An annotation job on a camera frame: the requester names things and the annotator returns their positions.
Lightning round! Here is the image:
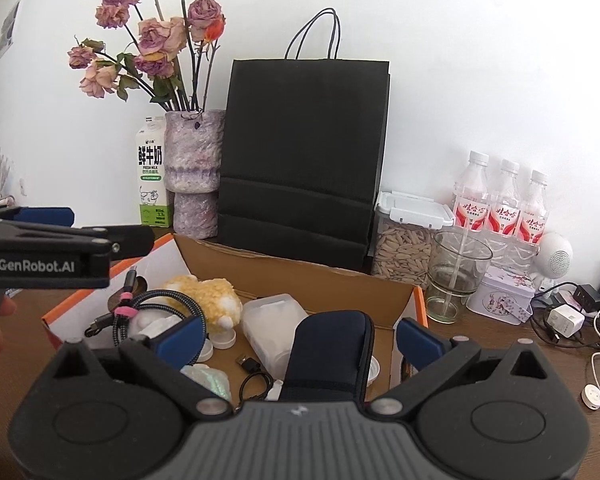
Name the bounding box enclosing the navy zipper case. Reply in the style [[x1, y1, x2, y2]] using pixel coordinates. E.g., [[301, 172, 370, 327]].
[[279, 310, 376, 403]]

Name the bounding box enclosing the red cardboard box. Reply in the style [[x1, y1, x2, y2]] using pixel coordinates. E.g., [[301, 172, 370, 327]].
[[41, 232, 428, 401]]

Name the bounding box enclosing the clear cotton swab box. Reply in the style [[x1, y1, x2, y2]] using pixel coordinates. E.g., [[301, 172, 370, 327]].
[[241, 294, 311, 381]]

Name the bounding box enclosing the purple white ceramic vase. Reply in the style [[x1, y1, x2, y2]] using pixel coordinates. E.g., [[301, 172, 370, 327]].
[[164, 108, 226, 238]]

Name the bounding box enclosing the clear glass cup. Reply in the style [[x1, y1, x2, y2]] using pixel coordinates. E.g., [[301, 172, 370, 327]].
[[425, 231, 494, 324]]

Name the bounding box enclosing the red label water bottle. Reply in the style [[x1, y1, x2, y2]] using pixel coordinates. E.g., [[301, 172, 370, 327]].
[[517, 170, 551, 246], [489, 159, 523, 241], [452, 150, 493, 235]]

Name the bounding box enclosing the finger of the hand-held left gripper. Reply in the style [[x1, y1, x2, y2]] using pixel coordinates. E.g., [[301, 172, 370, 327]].
[[0, 222, 156, 262], [0, 207, 76, 228]]

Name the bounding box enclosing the white green milk carton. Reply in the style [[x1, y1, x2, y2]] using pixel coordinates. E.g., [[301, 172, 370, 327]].
[[135, 115, 173, 227]]

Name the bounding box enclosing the white charger with cables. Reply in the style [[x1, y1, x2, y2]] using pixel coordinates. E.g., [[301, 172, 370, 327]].
[[530, 282, 600, 348]]

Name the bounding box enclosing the thin black cable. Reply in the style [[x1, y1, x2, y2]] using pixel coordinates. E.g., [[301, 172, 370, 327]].
[[236, 355, 280, 402]]

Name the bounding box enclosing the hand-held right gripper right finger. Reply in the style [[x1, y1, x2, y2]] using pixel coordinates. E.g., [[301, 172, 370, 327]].
[[368, 317, 554, 417]]

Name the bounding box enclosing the braided cable coil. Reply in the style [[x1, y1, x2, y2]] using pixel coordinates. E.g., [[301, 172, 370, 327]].
[[84, 266, 206, 351]]

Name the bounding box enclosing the clear seed container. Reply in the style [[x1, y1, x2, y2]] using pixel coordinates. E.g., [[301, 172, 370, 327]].
[[371, 191, 455, 278]]

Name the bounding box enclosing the wall poster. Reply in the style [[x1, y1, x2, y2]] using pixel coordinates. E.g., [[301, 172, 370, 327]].
[[0, 0, 23, 58]]

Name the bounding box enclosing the dried rose bouquet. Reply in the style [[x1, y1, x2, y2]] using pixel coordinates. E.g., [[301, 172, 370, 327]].
[[67, 0, 227, 113]]

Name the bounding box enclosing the black paper bag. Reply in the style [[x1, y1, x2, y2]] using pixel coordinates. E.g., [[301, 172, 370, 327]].
[[216, 8, 392, 276]]

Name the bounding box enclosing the white cube charger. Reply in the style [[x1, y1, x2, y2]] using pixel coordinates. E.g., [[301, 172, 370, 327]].
[[547, 305, 585, 341]]

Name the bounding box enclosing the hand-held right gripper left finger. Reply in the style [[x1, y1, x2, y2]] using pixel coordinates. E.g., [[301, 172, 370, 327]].
[[51, 316, 234, 417]]

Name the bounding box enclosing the white yellow plush toy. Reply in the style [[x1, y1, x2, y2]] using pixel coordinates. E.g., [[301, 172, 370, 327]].
[[130, 275, 243, 346]]

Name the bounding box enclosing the white round speaker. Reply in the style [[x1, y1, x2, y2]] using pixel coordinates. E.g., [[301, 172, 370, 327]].
[[530, 232, 573, 293]]

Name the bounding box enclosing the plastic bag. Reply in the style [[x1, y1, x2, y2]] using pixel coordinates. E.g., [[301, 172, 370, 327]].
[[180, 364, 233, 403]]

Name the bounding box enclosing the white puck charger cable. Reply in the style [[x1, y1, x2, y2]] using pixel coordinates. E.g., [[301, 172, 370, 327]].
[[579, 350, 600, 421]]

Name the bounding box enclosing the white floral tin box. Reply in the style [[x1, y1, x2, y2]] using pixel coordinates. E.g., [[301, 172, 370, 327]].
[[466, 266, 536, 325]]

